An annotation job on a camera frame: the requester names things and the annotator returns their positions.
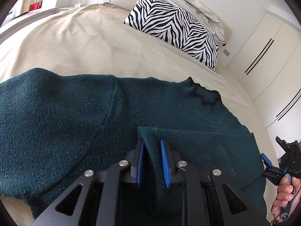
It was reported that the dark teal knit sweater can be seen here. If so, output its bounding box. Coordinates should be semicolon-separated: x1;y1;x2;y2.
1;68;267;225

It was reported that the person's right hand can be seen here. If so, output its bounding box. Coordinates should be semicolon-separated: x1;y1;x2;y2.
271;176;300;224

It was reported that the zebra print pillow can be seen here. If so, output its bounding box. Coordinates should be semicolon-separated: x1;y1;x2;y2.
123;0;219;71

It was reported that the beige bed sheet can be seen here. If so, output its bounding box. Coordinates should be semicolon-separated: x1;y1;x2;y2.
0;2;279;226

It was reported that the crumpled white duvet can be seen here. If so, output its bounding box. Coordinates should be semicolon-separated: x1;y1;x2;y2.
170;0;225;41

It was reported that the white nightstand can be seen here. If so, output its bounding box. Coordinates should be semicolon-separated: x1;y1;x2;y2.
58;7;74;13

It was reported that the red box on shelf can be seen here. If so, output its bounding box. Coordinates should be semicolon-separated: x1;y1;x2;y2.
29;2;42;11

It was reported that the white wardrobe with black handles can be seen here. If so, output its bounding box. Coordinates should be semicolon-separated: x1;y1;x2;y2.
228;14;300;158

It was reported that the right wall socket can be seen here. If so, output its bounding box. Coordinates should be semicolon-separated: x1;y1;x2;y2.
223;49;230;57

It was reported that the grey bed frame edge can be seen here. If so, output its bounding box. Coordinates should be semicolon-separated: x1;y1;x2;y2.
1;8;58;43

